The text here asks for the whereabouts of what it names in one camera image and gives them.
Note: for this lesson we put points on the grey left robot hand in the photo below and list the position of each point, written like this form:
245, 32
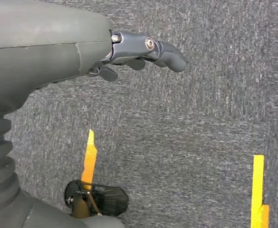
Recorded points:
34, 47

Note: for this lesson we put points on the black robot foot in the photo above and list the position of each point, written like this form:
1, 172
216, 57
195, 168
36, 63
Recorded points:
108, 199

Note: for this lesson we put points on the yellow floor tape marking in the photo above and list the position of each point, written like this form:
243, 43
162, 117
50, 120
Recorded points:
257, 188

